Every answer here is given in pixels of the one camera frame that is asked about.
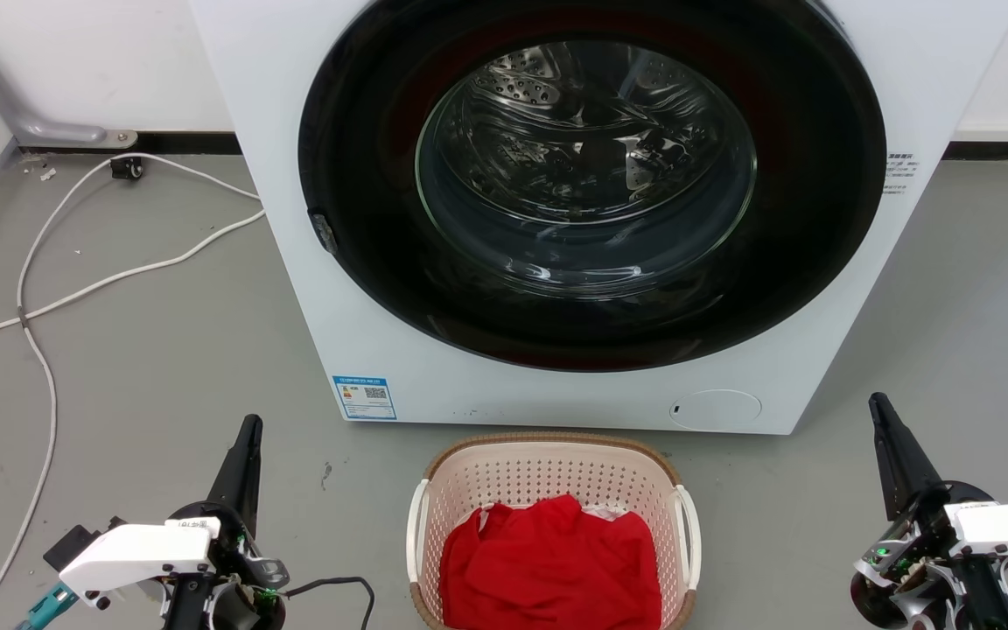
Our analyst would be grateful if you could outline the blue energy label sticker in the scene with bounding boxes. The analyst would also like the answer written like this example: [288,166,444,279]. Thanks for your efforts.
[332,375,398,422]

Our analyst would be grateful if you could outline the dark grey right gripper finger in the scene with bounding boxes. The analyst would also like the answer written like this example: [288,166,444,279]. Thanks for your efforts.
[868,392,944,523]

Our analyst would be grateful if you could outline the small text label sticker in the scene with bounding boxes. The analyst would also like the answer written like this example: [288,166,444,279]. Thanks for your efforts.
[884,150,916,197]

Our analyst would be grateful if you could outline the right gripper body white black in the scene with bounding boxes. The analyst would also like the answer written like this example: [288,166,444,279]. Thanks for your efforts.
[851,481,1008,630]

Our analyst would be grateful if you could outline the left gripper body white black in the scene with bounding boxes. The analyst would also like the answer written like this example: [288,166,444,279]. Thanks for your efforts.
[58,501,291,630]

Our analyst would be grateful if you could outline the long white floor cable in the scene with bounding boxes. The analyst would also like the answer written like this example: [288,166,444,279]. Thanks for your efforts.
[0,208,267,364]
[0,153,263,630]

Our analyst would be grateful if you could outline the grey wall pipe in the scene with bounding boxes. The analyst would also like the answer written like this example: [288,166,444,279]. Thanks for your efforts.
[0,0,139,148]

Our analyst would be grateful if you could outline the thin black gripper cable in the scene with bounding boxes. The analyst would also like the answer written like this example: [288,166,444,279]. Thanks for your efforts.
[281,575,376,630]

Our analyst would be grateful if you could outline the white front-load washing machine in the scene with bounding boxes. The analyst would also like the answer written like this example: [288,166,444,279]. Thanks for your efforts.
[187,0,1008,436]

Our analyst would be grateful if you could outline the red garment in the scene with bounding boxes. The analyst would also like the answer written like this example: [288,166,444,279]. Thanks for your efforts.
[439,494,664,630]

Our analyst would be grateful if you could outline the round white filter cover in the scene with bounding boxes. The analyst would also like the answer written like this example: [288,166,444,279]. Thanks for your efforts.
[668,389,763,431]

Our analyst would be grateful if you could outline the round black washer door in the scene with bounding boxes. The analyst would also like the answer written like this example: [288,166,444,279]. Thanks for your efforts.
[297,0,887,372]

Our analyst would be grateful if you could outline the steel washing drum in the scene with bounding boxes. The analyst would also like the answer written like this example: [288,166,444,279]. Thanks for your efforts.
[416,39,758,300]

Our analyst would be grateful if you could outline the beige perforated plastic laundry basket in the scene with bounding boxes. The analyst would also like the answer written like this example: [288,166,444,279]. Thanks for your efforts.
[406,432,703,630]

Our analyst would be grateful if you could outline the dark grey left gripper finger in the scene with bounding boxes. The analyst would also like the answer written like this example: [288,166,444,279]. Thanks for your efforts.
[206,414,264,536]

